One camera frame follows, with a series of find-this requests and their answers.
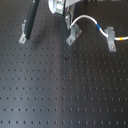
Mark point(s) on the silver robot gripper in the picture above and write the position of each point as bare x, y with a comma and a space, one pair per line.
58, 7

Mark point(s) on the middle grey cable clip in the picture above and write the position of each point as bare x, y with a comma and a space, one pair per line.
74, 34

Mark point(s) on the grey cable clip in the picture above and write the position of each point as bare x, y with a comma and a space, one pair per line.
74, 34
110, 39
23, 39

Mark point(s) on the right grey cable clip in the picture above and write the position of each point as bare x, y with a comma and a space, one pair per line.
110, 39

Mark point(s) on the left grey cable clip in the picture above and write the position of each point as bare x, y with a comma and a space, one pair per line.
23, 39

